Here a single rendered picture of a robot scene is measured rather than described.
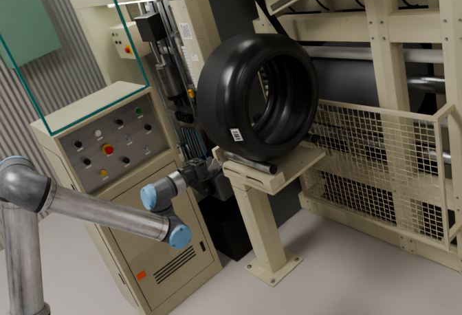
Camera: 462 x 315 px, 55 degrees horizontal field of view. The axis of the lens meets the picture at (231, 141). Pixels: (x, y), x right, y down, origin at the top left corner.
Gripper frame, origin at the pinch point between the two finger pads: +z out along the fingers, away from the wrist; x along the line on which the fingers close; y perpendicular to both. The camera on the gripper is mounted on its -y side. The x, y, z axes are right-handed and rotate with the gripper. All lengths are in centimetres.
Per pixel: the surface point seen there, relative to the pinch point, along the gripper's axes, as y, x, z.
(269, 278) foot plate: -96, 25, 33
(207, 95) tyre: 29.8, 4.3, 3.7
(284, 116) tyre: 3, 9, 49
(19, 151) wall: -38, 263, -34
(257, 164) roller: -6.4, -2.7, 17.7
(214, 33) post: 50, 25, 28
